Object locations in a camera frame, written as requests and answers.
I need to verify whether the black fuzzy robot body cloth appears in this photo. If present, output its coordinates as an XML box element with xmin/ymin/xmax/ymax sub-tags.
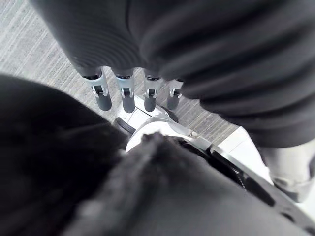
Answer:
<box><xmin>0</xmin><ymin>73</ymin><xmax>306</xmax><ymax>236</ymax></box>

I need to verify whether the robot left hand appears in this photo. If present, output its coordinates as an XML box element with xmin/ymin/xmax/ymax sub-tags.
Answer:
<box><xmin>29</xmin><ymin>0</ymin><xmax>315</xmax><ymax>203</ymax></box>

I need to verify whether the white cabinet panel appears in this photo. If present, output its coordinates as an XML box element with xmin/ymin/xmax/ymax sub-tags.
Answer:
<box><xmin>216</xmin><ymin>125</ymin><xmax>274</xmax><ymax>185</ymax></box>

